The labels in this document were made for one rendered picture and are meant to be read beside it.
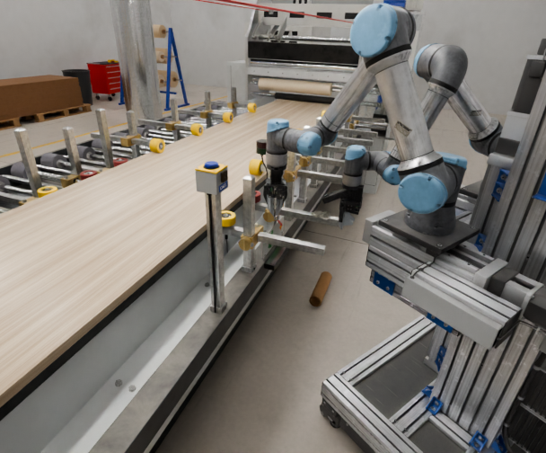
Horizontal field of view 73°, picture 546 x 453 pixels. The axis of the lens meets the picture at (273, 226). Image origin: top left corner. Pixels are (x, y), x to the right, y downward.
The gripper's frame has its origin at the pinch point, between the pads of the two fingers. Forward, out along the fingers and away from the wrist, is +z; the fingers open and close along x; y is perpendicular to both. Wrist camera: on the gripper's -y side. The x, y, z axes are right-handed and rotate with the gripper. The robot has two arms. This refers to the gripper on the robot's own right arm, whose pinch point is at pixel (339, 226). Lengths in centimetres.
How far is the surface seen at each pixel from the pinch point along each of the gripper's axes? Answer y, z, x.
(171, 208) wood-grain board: -66, -7, -28
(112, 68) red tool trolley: -645, 13, 576
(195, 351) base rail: -27, 13, -75
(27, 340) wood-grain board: -55, -7, -103
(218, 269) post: -29, -6, -57
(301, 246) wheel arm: -9.8, -1.9, -26.5
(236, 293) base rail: -28, 13, -45
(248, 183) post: -29.9, -25.6, -30.8
